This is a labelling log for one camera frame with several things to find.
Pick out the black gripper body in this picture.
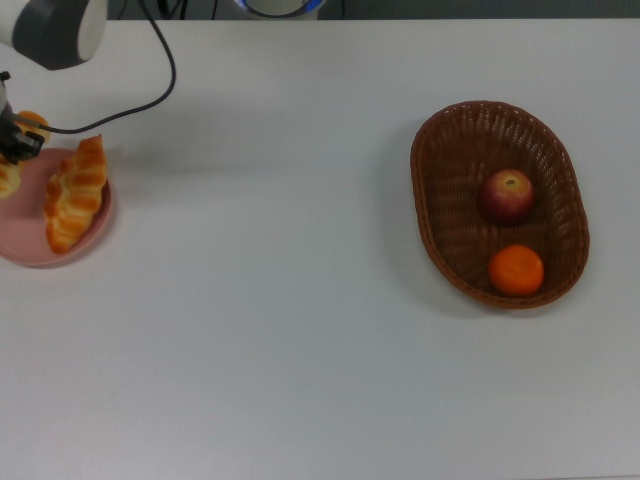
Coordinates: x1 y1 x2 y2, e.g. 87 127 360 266
0 113 19 162

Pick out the striped bread roll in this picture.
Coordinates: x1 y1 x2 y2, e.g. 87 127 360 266
0 110 50 202

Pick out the braided golden bread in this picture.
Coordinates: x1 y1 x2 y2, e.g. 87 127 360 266
43 133 109 256

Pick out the red apple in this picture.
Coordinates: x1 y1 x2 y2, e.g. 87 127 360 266
476 168 536 227

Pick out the orange mandarin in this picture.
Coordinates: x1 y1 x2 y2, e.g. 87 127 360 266
487 244 546 298

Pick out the pink plate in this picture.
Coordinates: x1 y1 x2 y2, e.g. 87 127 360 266
0 147 113 269

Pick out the brown woven basket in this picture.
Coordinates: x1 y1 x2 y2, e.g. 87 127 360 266
409 99 592 311

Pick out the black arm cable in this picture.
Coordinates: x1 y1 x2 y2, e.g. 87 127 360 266
11 0 178 136

